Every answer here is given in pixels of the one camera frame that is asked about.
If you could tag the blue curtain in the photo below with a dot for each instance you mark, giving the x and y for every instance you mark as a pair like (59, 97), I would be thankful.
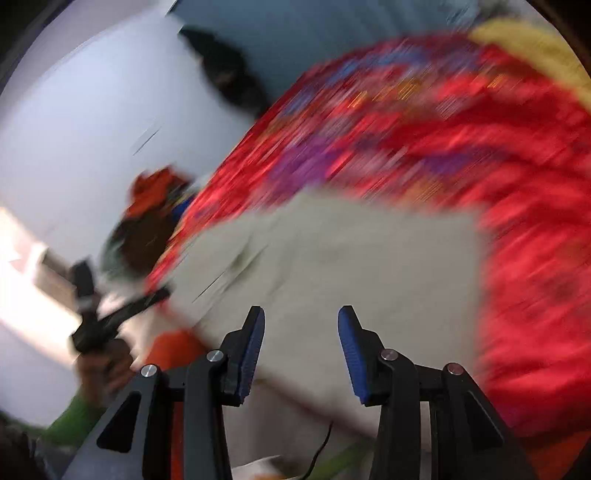
(323, 27)

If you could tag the red floral satin blanket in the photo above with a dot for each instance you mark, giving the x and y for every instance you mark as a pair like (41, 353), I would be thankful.
(461, 138)

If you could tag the yellow dotted blanket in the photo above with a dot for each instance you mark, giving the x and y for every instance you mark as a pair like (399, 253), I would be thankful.
(531, 46)

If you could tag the dark clothes pile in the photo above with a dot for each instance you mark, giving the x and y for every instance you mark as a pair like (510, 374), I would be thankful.
(138, 244)

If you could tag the person's left hand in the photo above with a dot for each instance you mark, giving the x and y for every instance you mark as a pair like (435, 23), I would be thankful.
(101, 374)

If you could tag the orange cloth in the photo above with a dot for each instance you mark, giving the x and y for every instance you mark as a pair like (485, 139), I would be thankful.
(154, 191)

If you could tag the beige pants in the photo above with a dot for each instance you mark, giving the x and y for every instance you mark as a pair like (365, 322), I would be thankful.
(346, 258)

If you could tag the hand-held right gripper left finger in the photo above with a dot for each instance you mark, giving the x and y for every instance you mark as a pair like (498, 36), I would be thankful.
(251, 350)

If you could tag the black hanging clothes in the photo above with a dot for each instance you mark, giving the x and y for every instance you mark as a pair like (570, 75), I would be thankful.
(231, 74)

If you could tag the person's left forearm green sleeve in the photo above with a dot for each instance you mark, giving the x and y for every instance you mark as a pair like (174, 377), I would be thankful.
(76, 420)

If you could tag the blue cloth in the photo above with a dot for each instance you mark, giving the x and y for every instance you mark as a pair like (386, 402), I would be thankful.
(181, 207)

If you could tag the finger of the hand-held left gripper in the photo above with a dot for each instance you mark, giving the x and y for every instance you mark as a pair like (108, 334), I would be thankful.
(138, 304)
(84, 286)

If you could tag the orange fleece clothing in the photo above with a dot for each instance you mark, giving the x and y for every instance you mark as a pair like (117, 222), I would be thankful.
(175, 346)

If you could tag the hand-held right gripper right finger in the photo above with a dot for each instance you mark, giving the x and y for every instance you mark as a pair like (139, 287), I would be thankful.
(351, 355)

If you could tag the white wall plate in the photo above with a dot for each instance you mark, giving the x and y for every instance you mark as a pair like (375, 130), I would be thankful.
(147, 138)

